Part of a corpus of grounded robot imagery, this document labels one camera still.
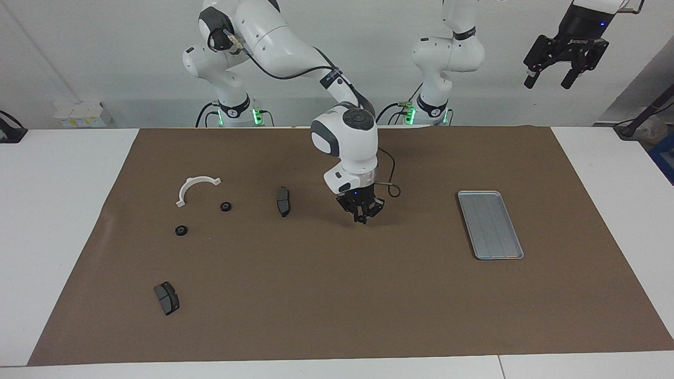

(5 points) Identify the white socket box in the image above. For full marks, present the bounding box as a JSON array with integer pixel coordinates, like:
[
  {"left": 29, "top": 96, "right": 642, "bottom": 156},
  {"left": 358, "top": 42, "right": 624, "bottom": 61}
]
[{"left": 54, "top": 102, "right": 113, "bottom": 128}]

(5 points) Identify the clear plastic bag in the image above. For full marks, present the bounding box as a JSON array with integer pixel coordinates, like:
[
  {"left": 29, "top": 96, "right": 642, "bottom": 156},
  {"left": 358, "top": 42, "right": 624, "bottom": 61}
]
[{"left": 635, "top": 115, "right": 668, "bottom": 145}]

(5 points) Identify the brown table mat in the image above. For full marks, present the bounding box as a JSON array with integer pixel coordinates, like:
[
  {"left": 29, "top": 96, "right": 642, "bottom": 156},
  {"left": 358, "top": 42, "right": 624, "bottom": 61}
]
[{"left": 27, "top": 125, "right": 674, "bottom": 367}]

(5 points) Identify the silver metal tray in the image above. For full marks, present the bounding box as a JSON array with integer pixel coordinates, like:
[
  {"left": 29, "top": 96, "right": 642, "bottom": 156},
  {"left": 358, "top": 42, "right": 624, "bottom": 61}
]
[{"left": 457, "top": 190, "right": 525, "bottom": 261}]

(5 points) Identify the black base cable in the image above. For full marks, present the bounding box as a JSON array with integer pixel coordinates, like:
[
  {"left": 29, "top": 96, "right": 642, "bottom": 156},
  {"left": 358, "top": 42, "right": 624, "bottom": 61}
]
[
  {"left": 195, "top": 102, "right": 217, "bottom": 128},
  {"left": 375, "top": 103, "right": 409, "bottom": 126}
]

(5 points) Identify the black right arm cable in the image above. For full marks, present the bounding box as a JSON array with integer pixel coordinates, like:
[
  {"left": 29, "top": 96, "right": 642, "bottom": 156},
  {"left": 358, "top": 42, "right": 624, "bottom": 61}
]
[{"left": 208, "top": 26, "right": 402, "bottom": 199}]

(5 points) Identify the white half-ring clamp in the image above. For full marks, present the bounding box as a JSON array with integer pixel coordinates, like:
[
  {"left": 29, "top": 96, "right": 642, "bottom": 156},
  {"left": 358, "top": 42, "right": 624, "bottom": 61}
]
[{"left": 175, "top": 176, "right": 222, "bottom": 208}]

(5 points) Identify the short grey brake pad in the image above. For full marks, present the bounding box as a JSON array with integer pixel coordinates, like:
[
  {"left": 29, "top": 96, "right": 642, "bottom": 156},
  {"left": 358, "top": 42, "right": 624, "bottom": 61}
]
[{"left": 153, "top": 281, "right": 181, "bottom": 316}]

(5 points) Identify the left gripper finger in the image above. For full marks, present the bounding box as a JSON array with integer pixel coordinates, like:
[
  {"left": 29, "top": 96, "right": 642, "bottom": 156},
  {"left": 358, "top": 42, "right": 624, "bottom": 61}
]
[
  {"left": 561, "top": 51, "right": 589, "bottom": 89},
  {"left": 524, "top": 59, "right": 553, "bottom": 89}
]

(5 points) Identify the black table clamp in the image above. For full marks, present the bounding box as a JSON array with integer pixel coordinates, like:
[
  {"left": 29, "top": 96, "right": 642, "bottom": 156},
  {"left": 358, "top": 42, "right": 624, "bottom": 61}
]
[{"left": 0, "top": 109, "right": 28, "bottom": 144}]

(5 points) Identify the blue crate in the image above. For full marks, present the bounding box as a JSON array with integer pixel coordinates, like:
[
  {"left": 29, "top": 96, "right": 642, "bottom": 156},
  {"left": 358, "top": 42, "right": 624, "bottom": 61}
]
[{"left": 649, "top": 132, "right": 674, "bottom": 186}]

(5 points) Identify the black stand pole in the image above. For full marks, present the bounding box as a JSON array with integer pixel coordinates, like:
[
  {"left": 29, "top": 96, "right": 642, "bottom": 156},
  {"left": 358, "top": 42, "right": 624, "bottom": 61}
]
[{"left": 613, "top": 84, "right": 674, "bottom": 140}]

